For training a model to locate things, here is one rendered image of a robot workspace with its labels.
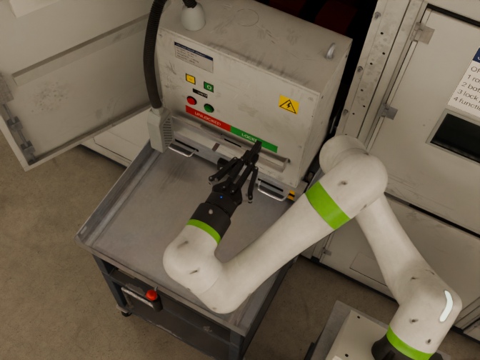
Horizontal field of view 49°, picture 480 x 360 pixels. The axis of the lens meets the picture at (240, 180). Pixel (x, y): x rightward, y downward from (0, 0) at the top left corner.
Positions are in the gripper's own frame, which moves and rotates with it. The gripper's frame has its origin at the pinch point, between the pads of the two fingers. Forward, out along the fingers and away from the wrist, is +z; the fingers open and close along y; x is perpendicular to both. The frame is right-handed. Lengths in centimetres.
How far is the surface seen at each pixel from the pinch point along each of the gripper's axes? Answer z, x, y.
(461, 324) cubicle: 35, -113, 93
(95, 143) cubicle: 33, -108, -101
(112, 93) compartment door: 14, -26, -60
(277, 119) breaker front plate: 13.5, -0.4, 0.6
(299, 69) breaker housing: 18.6, 16.2, 2.7
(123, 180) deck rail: -9, -34, -41
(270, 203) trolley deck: 8.7, -38.2, 4.3
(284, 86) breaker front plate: 13.6, 13.7, 1.2
